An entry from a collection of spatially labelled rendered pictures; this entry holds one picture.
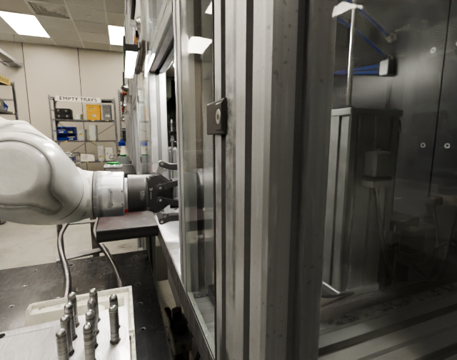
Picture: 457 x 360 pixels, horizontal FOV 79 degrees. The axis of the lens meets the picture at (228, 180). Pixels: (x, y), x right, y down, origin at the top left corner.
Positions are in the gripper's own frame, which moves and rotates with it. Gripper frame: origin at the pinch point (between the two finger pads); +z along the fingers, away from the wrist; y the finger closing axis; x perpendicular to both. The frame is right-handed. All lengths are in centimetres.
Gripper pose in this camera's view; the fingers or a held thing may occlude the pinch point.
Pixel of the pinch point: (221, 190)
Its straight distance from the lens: 63.0
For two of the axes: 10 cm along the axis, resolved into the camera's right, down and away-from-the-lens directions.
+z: 9.4, -0.2, 3.5
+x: -3.5, -1.5, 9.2
